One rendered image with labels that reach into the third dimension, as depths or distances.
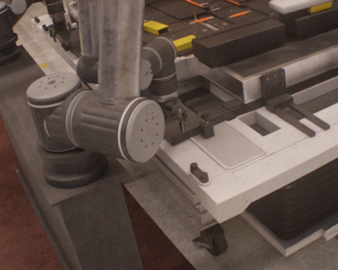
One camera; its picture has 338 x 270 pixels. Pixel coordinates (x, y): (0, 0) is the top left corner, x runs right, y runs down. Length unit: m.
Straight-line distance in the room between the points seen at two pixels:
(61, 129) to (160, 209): 1.52
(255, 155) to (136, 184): 1.51
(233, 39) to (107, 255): 1.05
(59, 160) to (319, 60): 1.26
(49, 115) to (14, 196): 1.88
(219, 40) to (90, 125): 0.89
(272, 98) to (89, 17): 0.89
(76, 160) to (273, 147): 0.74
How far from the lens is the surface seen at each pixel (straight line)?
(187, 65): 2.47
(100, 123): 1.60
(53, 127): 1.75
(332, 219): 2.31
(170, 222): 3.03
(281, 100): 2.25
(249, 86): 2.20
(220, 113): 2.19
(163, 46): 1.88
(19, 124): 2.41
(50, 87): 1.77
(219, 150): 2.03
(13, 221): 3.37
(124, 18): 1.58
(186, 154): 2.03
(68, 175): 1.86
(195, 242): 2.79
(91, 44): 1.83
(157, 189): 3.29
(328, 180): 2.17
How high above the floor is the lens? 1.95
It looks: 30 degrees down
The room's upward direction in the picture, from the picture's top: 10 degrees counter-clockwise
